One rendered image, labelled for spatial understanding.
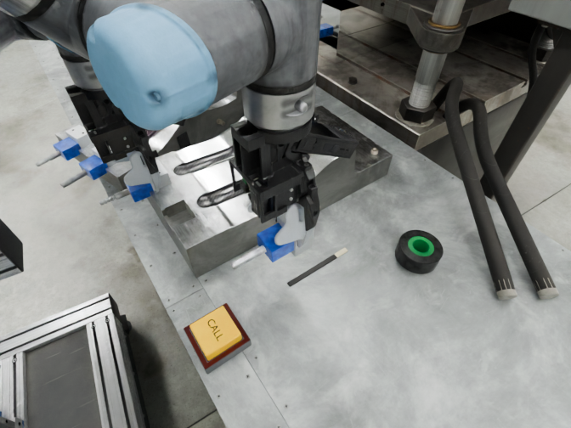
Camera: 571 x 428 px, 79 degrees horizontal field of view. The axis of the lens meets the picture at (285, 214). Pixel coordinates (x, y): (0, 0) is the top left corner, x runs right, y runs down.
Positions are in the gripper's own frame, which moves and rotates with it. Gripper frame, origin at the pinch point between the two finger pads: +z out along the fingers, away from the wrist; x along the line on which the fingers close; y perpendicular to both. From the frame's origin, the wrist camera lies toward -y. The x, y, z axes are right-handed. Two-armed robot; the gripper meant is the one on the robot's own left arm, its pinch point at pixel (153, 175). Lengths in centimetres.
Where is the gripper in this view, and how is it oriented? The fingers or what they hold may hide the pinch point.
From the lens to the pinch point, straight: 73.0
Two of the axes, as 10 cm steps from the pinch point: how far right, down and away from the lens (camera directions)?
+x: 5.8, 6.1, -5.5
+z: 0.0, 6.7, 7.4
